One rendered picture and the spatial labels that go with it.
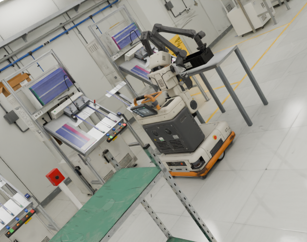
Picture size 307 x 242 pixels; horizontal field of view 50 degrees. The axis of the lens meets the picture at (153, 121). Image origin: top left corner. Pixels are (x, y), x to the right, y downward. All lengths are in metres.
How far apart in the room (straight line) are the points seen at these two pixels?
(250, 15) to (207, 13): 1.69
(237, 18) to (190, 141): 4.94
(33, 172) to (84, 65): 2.12
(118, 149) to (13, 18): 2.95
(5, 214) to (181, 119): 1.97
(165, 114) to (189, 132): 0.30
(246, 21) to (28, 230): 5.92
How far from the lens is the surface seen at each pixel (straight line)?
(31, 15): 6.30
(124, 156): 4.51
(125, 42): 5.07
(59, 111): 4.31
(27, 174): 5.70
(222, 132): 3.51
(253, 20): 7.65
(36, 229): 4.06
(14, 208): 3.70
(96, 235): 1.61
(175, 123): 3.14
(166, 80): 3.39
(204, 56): 3.54
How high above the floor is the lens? 1.64
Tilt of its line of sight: 16 degrees down
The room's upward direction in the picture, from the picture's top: 34 degrees counter-clockwise
